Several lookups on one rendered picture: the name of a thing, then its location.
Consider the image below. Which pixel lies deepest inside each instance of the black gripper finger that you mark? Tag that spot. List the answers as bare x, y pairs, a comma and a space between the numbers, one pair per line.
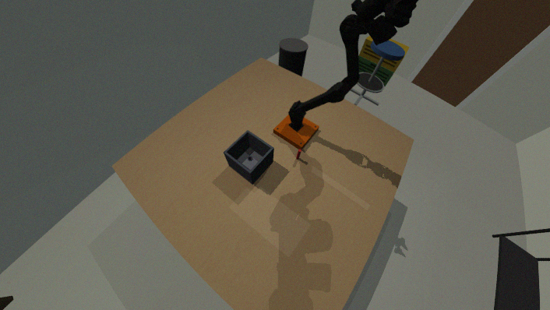
404, 7

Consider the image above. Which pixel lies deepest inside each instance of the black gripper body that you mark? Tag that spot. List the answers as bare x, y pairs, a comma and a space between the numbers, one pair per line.
391, 17

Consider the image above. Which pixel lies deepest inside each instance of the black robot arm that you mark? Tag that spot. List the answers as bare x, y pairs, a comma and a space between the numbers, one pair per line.
350, 29

